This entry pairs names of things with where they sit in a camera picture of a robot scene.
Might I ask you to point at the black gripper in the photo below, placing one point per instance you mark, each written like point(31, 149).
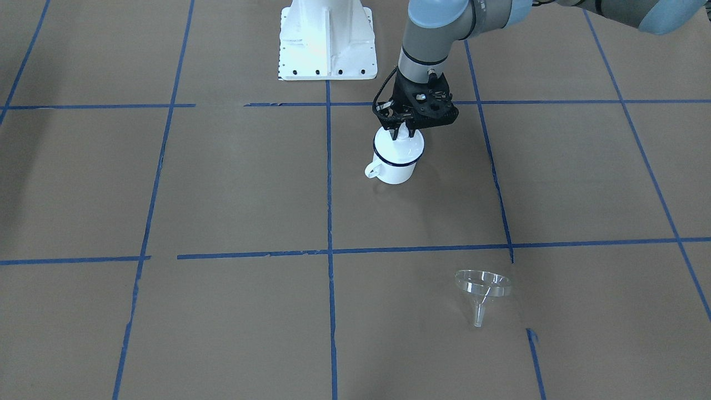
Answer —
point(401, 89)

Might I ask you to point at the clear glass funnel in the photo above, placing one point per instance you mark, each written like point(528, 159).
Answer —
point(480, 286)

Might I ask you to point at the white mug lid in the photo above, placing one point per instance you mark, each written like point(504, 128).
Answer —
point(397, 150)

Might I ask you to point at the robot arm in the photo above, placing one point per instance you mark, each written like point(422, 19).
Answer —
point(433, 26)

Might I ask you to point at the white enamel mug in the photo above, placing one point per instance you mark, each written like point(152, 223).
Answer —
point(391, 172)

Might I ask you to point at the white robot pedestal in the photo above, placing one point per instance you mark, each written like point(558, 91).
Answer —
point(327, 40)

